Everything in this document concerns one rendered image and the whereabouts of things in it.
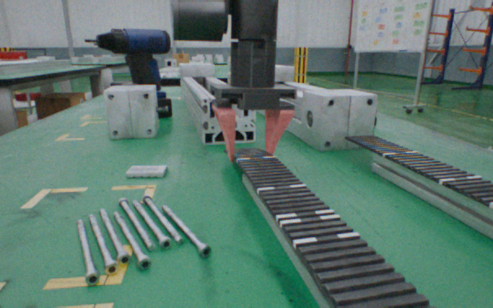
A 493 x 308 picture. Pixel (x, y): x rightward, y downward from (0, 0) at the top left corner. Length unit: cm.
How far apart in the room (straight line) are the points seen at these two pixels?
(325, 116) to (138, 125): 36
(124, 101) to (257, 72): 35
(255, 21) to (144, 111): 35
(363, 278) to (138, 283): 16
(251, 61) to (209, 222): 19
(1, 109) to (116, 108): 228
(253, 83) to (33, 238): 28
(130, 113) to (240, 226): 42
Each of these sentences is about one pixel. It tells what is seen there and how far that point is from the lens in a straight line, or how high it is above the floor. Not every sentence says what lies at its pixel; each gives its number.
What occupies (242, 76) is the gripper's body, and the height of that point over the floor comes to 92.
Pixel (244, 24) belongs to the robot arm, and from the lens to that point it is 42.
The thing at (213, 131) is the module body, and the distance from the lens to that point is 63.
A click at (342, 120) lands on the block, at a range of 61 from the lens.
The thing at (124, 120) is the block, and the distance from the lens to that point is 71.
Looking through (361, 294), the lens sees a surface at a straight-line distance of 21.
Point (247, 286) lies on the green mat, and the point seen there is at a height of 78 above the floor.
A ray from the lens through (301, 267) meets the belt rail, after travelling 27.
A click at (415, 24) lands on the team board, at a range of 629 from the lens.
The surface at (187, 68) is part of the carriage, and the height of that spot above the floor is 89.
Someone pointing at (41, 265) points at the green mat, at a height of 78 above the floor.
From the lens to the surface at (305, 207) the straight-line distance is 30.
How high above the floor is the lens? 94
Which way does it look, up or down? 17 degrees down
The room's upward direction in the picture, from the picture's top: straight up
